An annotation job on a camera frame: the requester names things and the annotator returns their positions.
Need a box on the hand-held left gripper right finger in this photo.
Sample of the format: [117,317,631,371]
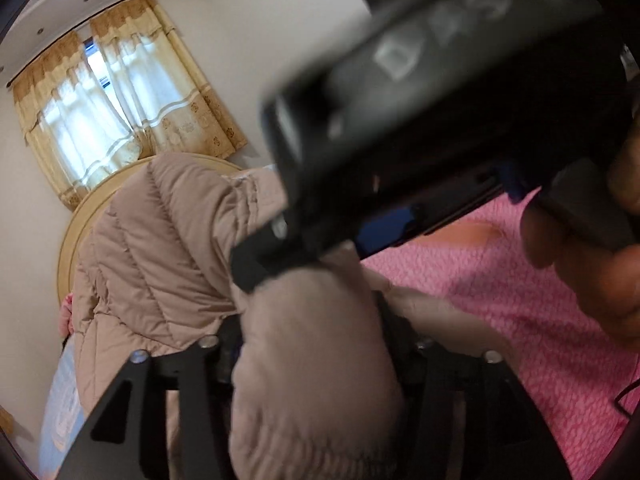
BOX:
[375,292,573,480]

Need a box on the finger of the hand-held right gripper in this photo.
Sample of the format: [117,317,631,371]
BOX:
[230,204,419,294]

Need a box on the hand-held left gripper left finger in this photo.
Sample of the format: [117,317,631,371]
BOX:
[52,315,244,480]

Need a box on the tan puffer jacket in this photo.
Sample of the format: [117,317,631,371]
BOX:
[70,152,516,480]

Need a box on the person's right hand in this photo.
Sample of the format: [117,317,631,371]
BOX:
[519,120,640,356]

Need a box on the pink textured cloth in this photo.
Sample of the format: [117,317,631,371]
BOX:
[360,192,640,480]

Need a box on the pink floral folded blanket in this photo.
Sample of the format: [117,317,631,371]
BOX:
[58,294,76,339]

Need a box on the cream wooden headboard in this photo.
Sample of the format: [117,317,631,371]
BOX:
[56,154,276,311]

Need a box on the yellow patterned window curtain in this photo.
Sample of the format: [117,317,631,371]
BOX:
[11,0,249,211]

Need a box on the black cable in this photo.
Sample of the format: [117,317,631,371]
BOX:
[613,359,640,419]

